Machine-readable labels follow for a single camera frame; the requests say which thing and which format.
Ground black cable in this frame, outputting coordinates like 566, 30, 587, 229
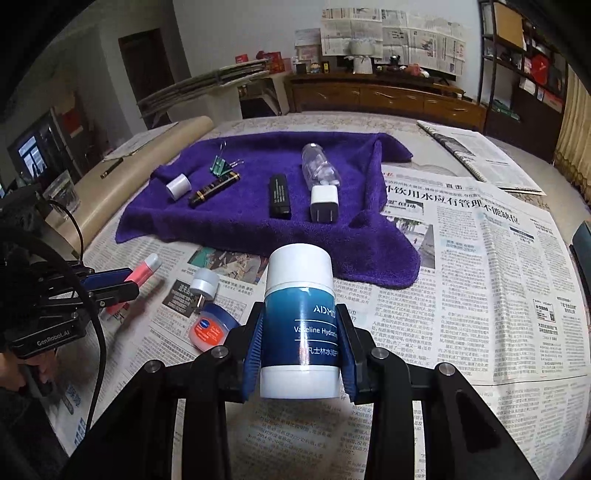
44, 198, 105, 437

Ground white charger plug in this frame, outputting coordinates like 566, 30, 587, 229
309, 185, 341, 226

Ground newspaper spread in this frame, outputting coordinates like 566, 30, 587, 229
55, 164, 591, 480

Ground clear bottle with pills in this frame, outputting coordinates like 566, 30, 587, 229
301, 143, 343, 189

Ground dark display shelf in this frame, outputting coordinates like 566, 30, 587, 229
478, 0, 570, 139

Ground stack of newspapers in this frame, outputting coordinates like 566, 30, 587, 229
136, 60, 271, 117

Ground blue chair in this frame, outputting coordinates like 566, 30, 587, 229
571, 222, 591, 296

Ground folded newspaper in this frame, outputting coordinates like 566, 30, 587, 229
416, 120, 544, 195

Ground pink jar with blue label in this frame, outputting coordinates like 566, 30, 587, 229
192, 302, 241, 354

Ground clear drinking glass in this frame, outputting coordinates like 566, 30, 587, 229
44, 171, 82, 219

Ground purple towel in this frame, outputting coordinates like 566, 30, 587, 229
115, 131, 422, 289

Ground green binder clip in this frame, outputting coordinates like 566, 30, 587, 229
210, 141, 245, 179

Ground white paper sheet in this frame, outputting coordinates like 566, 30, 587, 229
104, 122, 179, 160

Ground white wrapped ornament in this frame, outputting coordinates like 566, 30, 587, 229
348, 41, 376, 75

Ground small white cylinder cap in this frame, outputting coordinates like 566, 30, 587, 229
165, 173, 192, 202

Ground wooden television cabinet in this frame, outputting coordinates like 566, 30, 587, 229
283, 71, 488, 133

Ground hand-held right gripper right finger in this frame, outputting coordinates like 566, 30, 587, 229
335, 302, 541, 480

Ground beige curtain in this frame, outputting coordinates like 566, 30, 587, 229
551, 65, 591, 208

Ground beige side table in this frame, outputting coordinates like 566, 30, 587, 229
44, 115, 214, 259

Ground black rectangular case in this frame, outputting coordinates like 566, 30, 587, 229
269, 174, 293, 219

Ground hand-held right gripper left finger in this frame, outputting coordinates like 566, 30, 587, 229
60, 300, 266, 480

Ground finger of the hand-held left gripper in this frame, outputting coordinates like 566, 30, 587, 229
90, 282, 140, 308
85, 268, 136, 289

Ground dark brown gold tube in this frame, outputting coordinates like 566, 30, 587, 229
188, 172, 242, 208

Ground newspapers covering television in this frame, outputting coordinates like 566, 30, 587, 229
321, 7, 467, 77

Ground dark wooden door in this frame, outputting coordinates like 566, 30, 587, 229
118, 28, 170, 105

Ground blue and white bottle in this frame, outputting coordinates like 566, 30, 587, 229
259, 244, 345, 400

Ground pink lip balm tube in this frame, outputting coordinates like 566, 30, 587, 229
104, 254, 163, 320

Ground person's left hand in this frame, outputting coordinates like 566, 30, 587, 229
21, 348, 61, 393

